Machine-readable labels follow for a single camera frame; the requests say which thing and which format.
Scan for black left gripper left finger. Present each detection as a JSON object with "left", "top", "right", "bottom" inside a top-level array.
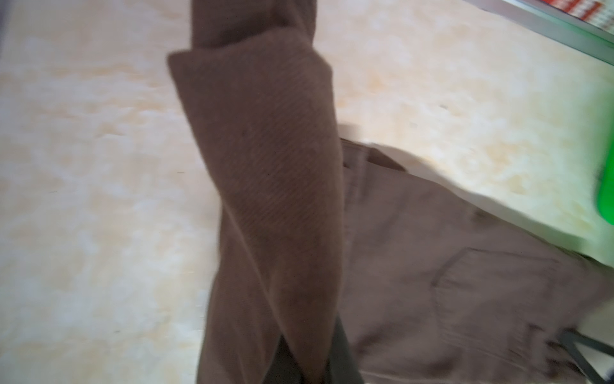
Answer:
[{"left": 262, "top": 336, "right": 302, "bottom": 384}]

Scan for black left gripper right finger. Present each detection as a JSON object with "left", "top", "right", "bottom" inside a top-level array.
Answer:
[{"left": 327, "top": 317, "right": 364, "bottom": 384}]

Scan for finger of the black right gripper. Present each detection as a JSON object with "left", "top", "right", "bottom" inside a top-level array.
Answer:
[{"left": 558, "top": 330, "right": 613, "bottom": 384}]

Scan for brown trousers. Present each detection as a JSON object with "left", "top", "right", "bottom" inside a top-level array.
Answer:
[{"left": 168, "top": 1, "right": 613, "bottom": 383}]

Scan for green plastic basket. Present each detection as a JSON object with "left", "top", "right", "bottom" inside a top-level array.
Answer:
[{"left": 596, "top": 141, "right": 614, "bottom": 225}]

